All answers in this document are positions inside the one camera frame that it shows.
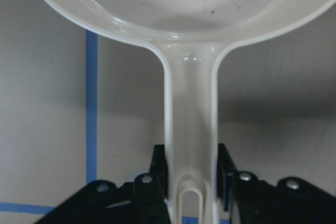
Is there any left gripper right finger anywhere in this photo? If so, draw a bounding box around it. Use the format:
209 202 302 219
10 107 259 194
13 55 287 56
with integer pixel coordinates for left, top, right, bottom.
217 144 335 223

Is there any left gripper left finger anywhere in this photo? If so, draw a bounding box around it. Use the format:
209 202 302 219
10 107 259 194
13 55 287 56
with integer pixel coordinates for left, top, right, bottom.
38 145 170 223

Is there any beige plastic dustpan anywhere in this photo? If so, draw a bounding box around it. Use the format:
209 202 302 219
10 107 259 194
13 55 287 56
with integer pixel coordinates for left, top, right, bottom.
44 0 335 223

